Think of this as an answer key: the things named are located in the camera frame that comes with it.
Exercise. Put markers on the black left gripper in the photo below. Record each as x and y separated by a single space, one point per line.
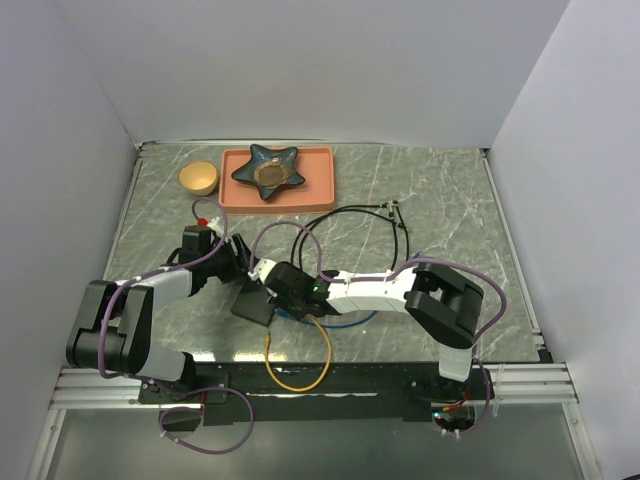
240 264

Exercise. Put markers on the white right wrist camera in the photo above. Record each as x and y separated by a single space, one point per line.
262 270

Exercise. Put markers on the blue star-shaped dish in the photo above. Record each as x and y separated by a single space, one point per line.
270 170

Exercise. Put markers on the yellow wooden bowl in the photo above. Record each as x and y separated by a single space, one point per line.
199 178

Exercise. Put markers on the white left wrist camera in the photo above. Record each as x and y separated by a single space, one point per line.
218 225

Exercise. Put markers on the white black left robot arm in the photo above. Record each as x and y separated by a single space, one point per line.
112 332

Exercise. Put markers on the black network switch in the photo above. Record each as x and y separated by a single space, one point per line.
253 303

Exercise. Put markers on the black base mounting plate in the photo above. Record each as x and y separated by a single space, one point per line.
410 391

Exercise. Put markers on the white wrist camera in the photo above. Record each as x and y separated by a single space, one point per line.
262 270
218 225

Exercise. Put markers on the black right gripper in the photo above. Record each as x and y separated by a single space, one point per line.
280 303

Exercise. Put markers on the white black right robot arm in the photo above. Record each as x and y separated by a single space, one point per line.
443 302

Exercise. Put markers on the aluminium frame rail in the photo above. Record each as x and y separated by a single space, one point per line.
83 389

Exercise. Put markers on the salmon pink tray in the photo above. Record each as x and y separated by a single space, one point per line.
316 195

